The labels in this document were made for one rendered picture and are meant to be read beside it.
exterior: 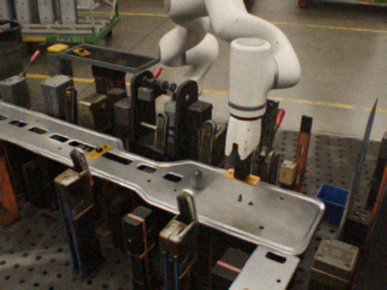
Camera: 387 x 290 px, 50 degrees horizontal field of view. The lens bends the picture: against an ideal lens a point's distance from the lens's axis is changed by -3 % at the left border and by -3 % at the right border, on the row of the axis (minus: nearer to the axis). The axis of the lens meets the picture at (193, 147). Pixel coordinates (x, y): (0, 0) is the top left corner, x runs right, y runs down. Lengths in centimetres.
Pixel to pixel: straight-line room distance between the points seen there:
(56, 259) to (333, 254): 86
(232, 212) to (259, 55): 40
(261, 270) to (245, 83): 39
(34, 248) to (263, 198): 76
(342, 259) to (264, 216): 25
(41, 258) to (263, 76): 91
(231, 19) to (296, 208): 49
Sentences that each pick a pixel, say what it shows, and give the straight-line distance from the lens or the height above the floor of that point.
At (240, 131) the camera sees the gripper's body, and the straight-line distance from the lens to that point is 94.
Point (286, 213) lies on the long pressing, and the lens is 108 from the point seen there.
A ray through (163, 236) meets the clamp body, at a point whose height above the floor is 104.
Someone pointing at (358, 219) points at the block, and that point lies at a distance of 99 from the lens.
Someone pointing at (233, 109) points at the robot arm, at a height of 127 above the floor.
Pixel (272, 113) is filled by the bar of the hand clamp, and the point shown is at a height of 118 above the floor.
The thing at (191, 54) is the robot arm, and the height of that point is 115.
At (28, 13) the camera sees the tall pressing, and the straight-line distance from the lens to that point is 584.
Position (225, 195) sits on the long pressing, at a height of 100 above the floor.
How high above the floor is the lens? 168
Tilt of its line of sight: 31 degrees down
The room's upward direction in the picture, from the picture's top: straight up
